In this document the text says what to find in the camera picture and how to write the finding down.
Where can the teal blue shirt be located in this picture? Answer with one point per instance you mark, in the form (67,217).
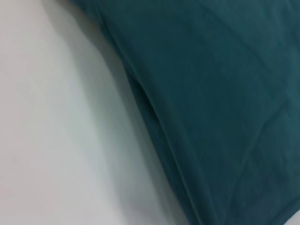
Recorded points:
(211,93)

